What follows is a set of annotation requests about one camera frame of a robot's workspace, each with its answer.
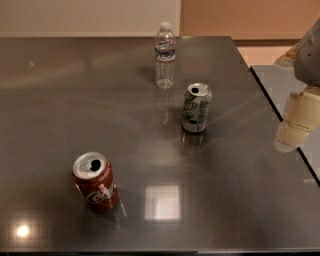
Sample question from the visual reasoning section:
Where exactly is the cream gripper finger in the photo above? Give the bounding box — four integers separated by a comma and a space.
274, 85, 320, 153

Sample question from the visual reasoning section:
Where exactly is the clear plastic water bottle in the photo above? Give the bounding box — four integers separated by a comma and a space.
154, 22, 176, 89

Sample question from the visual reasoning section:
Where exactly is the grey side table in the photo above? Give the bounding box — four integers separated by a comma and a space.
250, 65, 320, 186

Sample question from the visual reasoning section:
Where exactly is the green white soda can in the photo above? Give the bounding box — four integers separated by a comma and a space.
182, 83, 212, 133

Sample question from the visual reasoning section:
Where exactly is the red cola can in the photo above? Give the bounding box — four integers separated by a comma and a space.
72, 152, 119, 213

